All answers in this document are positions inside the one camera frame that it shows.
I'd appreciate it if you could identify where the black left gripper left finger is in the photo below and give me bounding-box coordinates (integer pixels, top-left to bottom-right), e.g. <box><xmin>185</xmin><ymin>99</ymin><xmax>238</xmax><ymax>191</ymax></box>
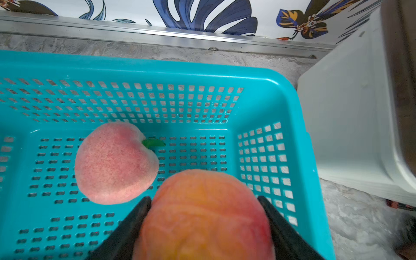
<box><xmin>86</xmin><ymin>196</ymin><xmax>152</xmax><ymax>260</ymax></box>

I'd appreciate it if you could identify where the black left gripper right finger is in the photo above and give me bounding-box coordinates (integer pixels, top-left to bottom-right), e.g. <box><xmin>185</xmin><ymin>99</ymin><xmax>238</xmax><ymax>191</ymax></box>
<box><xmin>257</xmin><ymin>196</ymin><xmax>324</xmax><ymax>260</ymax></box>

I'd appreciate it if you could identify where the pink peach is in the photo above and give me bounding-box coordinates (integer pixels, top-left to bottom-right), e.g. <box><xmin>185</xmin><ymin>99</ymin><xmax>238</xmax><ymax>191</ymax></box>
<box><xmin>75</xmin><ymin>122</ymin><xmax>165</xmax><ymax>205</ymax></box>

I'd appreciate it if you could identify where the yellow red peach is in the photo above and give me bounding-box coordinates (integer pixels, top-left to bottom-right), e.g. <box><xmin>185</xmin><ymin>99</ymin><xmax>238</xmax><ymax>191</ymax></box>
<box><xmin>132</xmin><ymin>170</ymin><xmax>275</xmax><ymax>260</ymax></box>

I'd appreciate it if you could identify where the teal plastic basket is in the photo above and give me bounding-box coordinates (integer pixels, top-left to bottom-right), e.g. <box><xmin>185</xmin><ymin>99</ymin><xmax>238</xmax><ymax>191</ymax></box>
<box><xmin>1</xmin><ymin>51</ymin><xmax>335</xmax><ymax>260</ymax></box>

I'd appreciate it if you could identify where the brown toy figure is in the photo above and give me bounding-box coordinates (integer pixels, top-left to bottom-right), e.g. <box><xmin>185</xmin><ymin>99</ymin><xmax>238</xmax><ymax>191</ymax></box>
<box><xmin>386</xmin><ymin>199</ymin><xmax>416</xmax><ymax>212</ymax></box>

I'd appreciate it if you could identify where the brown white storage box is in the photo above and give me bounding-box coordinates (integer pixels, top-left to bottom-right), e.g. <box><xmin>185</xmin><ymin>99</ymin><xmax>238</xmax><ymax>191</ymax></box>
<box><xmin>297</xmin><ymin>1</ymin><xmax>416</xmax><ymax>206</ymax></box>

